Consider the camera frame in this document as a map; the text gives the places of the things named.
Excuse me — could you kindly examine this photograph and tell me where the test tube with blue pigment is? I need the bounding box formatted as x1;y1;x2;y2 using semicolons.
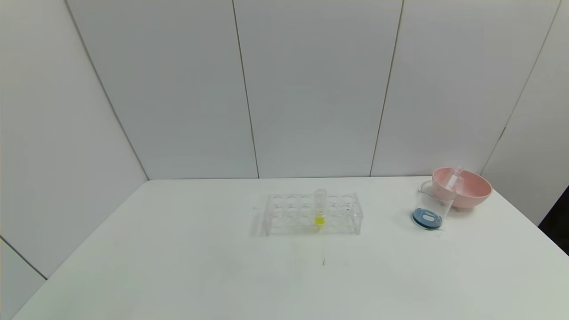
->
449;165;465;189

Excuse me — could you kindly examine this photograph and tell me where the clear plastic test tube rack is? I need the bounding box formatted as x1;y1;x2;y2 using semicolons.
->
262;192;364;236

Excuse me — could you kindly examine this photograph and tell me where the test tube with yellow pigment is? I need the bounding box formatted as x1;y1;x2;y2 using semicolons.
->
314;188;328;226

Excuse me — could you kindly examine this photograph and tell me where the clear glass beaker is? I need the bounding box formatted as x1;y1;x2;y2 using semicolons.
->
412;180;457;231

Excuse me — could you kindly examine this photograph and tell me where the pink bowl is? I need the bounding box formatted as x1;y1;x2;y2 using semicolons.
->
432;167;493;209

